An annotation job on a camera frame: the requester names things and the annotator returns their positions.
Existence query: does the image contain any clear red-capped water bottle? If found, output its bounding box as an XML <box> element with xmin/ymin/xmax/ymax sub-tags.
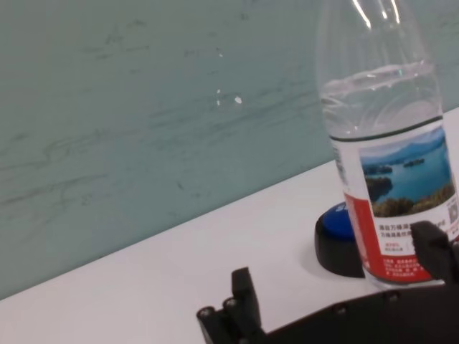
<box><xmin>317</xmin><ymin>0</ymin><xmax>459</xmax><ymax>290</ymax></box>

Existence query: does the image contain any blue push button black base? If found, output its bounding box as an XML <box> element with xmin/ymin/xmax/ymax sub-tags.
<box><xmin>314</xmin><ymin>202</ymin><xmax>364</xmax><ymax>279</ymax></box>

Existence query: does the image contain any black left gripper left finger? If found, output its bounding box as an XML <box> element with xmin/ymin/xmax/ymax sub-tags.
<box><xmin>222</xmin><ymin>267</ymin><xmax>265</xmax><ymax>340</ymax></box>

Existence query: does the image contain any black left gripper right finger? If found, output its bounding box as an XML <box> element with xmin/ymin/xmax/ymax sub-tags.
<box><xmin>409</xmin><ymin>221</ymin><xmax>459</xmax><ymax>284</ymax></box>

